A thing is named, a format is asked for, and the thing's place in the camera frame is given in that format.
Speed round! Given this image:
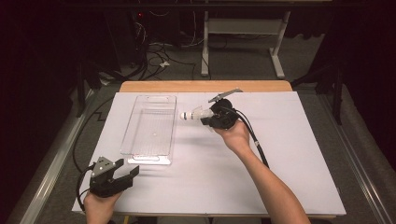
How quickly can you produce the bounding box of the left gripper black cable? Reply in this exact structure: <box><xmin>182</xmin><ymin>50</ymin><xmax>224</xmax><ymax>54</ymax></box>
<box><xmin>72</xmin><ymin>96</ymin><xmax>116</xmax><ymax>214</ymax></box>

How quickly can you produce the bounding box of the aluminium floor rail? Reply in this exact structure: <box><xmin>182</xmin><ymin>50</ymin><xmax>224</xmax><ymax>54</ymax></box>
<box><xmin>6</xmin><ymin>88</ymin><xmax>96</xmax><ymax>224</ymax></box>
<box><xmin>318</xmin><ymin>92</ymin><xmax>396</xmax><ymax>224</ymax></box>

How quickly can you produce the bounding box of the white table cover sheet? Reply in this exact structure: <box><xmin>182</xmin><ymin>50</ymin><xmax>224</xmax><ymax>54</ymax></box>
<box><xmin>72</xmin><ymin>91</ymin><xmax>347</xmax><ymax>217</ymax></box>

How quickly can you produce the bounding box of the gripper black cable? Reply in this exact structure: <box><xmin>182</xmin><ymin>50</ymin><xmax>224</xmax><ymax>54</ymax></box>
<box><xmin>72</xmin><ymin>96</ymin><xmax>116</xmax><ymax>214</ymax></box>
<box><xmin>220</xmin><ymin>105</ymin><xmax>271</xmax><ymax>170</ymax></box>

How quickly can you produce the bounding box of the clear plastic bin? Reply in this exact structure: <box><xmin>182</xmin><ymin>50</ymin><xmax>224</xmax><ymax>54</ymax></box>
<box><xmin>120</xmin><ymin>94</ymin><xmax>177</xmax><ymax>166</ymax></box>

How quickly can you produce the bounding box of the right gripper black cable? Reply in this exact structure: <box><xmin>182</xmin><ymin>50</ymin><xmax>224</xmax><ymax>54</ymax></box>
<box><xmin>220</xmin><ymin>105</ymin><xmax>271</xmax><ymax>170</ymax></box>

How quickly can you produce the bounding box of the tangle of floor cables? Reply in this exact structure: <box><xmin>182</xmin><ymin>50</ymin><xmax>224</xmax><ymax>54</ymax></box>
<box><xmin>129</xmin><ymin>10</ymin><xmax>206</xmax><ymax>82</ymax></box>

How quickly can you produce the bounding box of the person's left hand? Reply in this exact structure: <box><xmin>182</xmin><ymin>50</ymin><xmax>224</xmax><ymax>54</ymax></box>
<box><xmin>83</xmin><ymin>190</ymin><xmax>123</xmax><ymax>224</ymax></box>

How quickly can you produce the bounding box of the black metal stand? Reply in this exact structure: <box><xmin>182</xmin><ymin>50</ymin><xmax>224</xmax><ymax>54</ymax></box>
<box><xmin>75</xmin><ymin>60</ymin><xmax>105</xmax><ymax>119</ymax></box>
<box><xmin>290</xmin><ymin>62</ymin><xmax>345</xmax><ymax>126</ymax></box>

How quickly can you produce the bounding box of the white metal desk frame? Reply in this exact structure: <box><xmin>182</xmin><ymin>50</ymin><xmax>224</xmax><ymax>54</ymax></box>
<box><xmin>200</xmin><ymin>10</ymin><xmax>292</xmax><ymax>80</ymax></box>

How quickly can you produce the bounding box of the person's right hand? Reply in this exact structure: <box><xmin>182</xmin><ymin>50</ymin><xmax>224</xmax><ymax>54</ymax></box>
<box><xmin>213</xmin><ymin>119</ymin><xmax>252</xmax><ymax>157</ymax></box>

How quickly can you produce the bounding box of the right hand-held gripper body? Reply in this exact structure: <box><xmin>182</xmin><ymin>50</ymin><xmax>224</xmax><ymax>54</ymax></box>
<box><xmin>207</xmin><ymin>88</ymin><xmax>244</xmax><ymax>131</ymax></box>

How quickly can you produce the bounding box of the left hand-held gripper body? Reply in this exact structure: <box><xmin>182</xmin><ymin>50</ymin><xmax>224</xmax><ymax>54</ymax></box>
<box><xmin>89</xmin><ymin>156</ymin><xmax>134</xmax><ymax>199</ymax></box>

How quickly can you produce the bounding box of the dark equipment with red light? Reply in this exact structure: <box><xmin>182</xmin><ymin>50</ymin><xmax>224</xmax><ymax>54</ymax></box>
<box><xmin>106</xmin><ymin>8</ymin><xmax>149</xmax><ymax>68</ymax></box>

